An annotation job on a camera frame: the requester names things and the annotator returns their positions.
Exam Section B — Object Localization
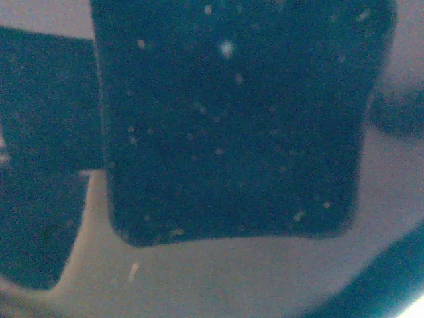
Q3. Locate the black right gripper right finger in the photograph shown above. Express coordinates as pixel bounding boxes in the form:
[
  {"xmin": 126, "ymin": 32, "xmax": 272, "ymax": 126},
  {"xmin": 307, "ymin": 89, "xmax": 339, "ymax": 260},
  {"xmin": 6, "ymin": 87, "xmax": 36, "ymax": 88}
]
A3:
[{"xmin": 90, "ymin": 1, "xmax": 396, "ymax": 247}]

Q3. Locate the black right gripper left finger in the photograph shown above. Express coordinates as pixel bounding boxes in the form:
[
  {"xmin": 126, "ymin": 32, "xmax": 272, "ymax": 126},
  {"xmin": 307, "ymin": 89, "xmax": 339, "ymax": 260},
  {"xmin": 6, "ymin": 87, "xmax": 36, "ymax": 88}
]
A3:
[{"xmin": 1, "ymin": 27, "xmax": 103, "ymax": 290}]

